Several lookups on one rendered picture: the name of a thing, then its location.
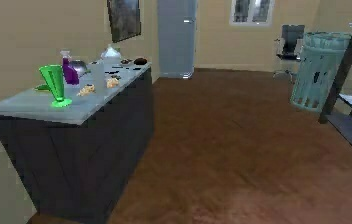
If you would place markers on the dark kitchen counter cabinet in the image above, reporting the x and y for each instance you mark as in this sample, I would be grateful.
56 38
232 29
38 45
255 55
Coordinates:
74 156

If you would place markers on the green cone vase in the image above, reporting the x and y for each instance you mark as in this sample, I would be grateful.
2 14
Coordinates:
55 83

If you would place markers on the teal slatted bin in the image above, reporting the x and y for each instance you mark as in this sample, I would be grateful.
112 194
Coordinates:
317 71

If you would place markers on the grey metal bowl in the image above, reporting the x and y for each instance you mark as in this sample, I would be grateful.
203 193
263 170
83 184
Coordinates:
80 67

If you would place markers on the tan bread piece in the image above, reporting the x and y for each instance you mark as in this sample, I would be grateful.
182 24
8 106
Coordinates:
112 82
86 90

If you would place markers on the white framed window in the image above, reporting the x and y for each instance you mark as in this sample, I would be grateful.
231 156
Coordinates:
251 11

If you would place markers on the dark shelf stand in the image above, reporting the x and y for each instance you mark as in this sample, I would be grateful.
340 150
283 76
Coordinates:
349 96

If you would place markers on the black office chair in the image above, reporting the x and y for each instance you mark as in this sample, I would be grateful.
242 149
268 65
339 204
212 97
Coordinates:
289 46

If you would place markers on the purple spray bottle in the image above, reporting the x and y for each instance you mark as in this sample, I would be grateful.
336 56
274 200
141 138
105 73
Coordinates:
70 73

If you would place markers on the grey fridge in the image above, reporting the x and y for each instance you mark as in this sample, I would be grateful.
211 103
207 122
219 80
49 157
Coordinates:
176 38

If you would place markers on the small dark dish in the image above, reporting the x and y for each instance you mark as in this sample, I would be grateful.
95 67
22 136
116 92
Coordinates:
126 61

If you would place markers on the dark framed wall picture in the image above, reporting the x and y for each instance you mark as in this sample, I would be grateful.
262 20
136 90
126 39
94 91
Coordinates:
124 18

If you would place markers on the dark brown round food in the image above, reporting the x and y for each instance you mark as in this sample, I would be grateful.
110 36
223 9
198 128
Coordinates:
140 61

